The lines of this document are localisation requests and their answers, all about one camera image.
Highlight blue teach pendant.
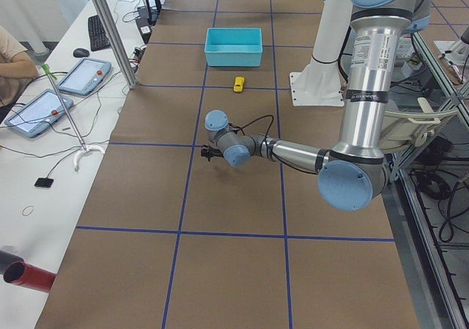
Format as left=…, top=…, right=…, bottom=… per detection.
left=4, top=89, right=65, bottom=138
left=57, top=57, right=111, bottom=96

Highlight grabber stick with green handle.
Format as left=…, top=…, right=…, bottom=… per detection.
left=40, top=64, right=106, bottom=171

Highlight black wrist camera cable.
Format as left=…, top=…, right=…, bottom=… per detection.
left=231, top=114, right=276, bottom=141

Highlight yellow beetle toy car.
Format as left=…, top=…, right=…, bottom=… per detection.
left=233, top=76, right=245, bottom=93

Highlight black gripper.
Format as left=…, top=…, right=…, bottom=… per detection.
left=201, top=145, right=222, bottom=160

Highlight grey aluminium frame post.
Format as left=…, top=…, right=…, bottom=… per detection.
left=92, top=0, right=136, bottom=89

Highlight black computer mouse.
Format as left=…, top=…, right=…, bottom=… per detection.
left=73, top=48, right=89, bottom=58

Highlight white camera stand column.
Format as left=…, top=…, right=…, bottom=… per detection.
left=289, top=0, right=352, bottom=107

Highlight far blue teach pendant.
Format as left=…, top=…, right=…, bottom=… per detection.
left=57, top=57, right=111, bottom=96

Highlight red cylinder tube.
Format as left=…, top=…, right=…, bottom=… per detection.
left=3, top=261, right=56, bottom=293

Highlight light blue plastic bin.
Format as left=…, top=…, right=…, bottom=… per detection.
left=204, top=28, right=263, bottom=67

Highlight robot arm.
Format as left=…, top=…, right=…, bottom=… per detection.
left=201, top=0, right=431, bottom=211

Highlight grey office chair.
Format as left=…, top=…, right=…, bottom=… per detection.
left=379, top=97, right=458, bottom=153

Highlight black keyboard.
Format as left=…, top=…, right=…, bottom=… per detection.
left=88, top=15, right=111, bottom=51

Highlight near blue teach pendant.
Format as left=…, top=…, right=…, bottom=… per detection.
left=4, top=89, right=65, bottom=138

